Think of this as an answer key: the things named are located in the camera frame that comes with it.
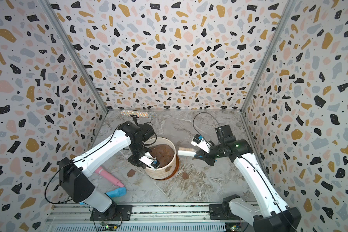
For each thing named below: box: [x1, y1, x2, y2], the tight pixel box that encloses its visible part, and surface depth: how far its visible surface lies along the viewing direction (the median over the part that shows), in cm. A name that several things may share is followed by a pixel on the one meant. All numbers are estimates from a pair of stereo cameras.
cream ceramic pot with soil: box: [145, 136, 177, 181], surface depth 84 cm
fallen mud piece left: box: [127, 168, 137, 178], surface depth 89 cm
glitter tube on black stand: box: [121, 109, 158, 120], surface depth 92 cm
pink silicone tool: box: [94, 165, 125, 188], surface depth 85 cm
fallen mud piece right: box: [181, 172, 189, 180], surface depth 89 cm
